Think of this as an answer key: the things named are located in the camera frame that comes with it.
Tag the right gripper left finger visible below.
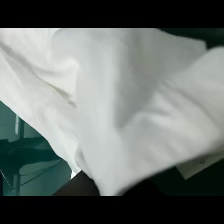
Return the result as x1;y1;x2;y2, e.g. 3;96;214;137
53;171;101;197

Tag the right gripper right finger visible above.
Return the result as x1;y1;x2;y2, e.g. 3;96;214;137
123;178;168;197

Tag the white T-shirt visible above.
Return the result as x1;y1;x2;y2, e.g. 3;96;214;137
0;28;224;197

